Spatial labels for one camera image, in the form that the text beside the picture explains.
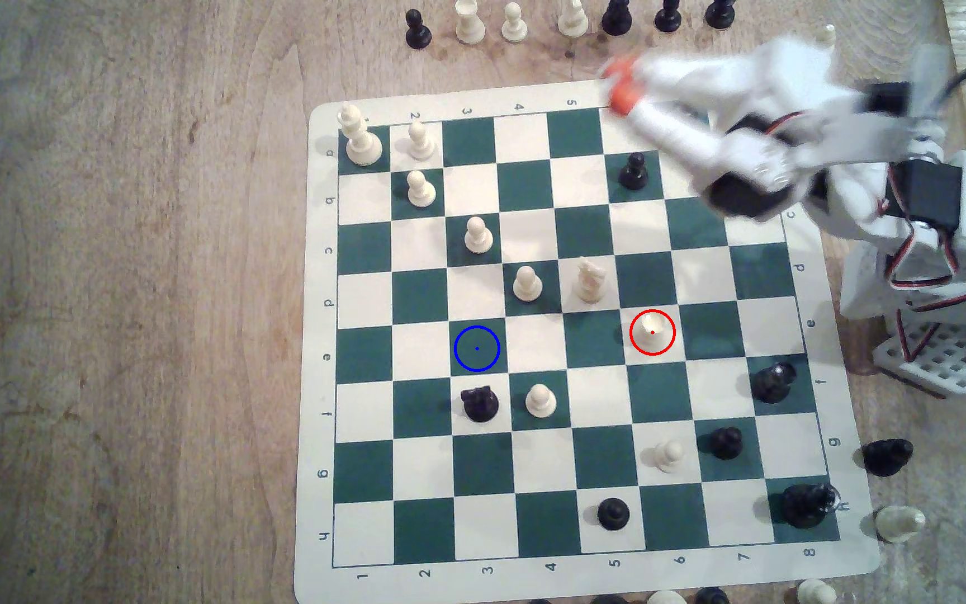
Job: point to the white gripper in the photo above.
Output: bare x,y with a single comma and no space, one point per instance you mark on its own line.
698,146

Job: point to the white bishop piece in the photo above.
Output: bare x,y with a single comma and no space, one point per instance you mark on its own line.
572,18
826,34
652,330

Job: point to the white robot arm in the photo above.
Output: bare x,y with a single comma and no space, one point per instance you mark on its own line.
856,122

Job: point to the white knight piece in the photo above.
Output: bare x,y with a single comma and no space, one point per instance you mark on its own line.
589,281
900,524

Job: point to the white rook piece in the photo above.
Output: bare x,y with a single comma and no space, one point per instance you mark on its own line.
469,23

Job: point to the black bishop piece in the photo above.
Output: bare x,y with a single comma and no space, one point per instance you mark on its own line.
772,383

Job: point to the tall white king piece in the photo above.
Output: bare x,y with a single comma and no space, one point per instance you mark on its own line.
363,143

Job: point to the green and white chess mat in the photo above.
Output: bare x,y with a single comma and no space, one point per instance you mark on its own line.
533,470

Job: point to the black knight piece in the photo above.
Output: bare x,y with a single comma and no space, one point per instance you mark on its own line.
887,457

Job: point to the black queen piece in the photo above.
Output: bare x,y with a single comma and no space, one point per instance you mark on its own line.
806,504

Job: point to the white chess piece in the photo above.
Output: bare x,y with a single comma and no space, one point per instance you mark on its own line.
666,598
816,593

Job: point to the black pawn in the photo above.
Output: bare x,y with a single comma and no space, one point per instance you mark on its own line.
634,173
726,443
613,513
417,32

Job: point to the white pawn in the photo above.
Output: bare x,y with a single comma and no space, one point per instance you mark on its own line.
478,237
514,25
668,456
541,402
421,191
526,285
421,143

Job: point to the black knight on board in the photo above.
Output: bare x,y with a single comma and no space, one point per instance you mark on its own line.
480,405

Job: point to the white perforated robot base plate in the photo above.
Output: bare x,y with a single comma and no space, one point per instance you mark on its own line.
944,362

